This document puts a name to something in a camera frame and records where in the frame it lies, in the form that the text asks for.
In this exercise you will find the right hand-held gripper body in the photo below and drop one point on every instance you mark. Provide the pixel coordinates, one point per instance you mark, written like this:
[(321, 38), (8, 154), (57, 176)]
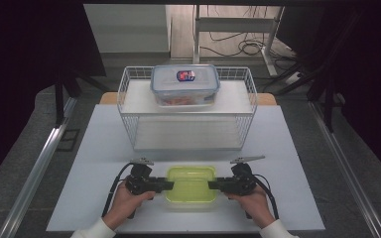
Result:
[(241, 180)]

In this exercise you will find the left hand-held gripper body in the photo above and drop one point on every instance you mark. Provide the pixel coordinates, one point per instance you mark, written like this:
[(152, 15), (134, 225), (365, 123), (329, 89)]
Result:
[(139, 180)]

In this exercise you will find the green lidded food container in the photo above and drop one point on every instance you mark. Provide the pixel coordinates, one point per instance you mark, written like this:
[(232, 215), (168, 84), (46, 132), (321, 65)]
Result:
[(190, 185)]

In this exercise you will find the clear lidded food container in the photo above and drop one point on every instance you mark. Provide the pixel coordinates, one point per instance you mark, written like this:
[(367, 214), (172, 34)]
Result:
[(185, 87)]

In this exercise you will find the person's left hand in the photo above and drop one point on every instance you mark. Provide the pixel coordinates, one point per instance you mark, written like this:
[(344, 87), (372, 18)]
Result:
[(125, 205)]

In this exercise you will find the person's right hand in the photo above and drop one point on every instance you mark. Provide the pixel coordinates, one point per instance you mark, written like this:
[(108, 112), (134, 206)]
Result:
[(254, 206)]

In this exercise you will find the black metal stand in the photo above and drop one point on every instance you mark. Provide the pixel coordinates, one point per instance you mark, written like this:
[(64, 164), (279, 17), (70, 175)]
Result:
[(327, 99), (59, 99)]

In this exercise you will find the white power strip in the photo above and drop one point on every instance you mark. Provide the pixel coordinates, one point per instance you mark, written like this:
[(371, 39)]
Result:
[(293, 78)]

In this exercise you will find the black curtain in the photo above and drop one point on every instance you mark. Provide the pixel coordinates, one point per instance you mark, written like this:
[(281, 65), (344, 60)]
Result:
[(367, 82), (23, 66)]

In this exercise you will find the aluminium rail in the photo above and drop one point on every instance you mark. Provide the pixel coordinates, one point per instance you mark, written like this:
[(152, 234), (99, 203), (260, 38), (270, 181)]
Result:
[(347, 172), (36, 172)]

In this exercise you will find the white metal desk frame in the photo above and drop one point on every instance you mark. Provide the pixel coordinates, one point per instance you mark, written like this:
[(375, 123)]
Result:
[(234, 24)]

